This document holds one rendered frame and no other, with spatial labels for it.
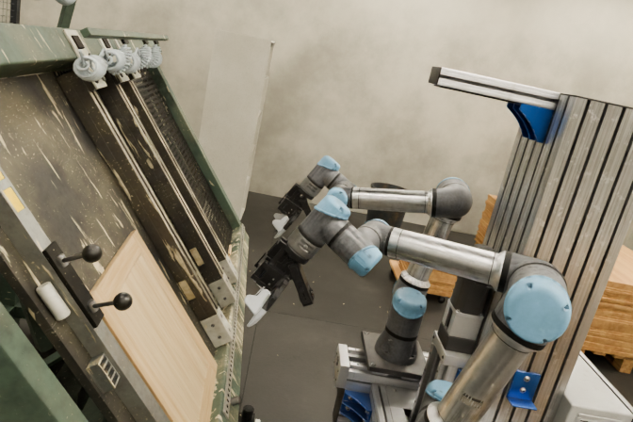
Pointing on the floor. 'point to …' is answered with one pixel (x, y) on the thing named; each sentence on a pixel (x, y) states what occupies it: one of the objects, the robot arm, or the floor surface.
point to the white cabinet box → (235, 109)
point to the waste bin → (386, 211)
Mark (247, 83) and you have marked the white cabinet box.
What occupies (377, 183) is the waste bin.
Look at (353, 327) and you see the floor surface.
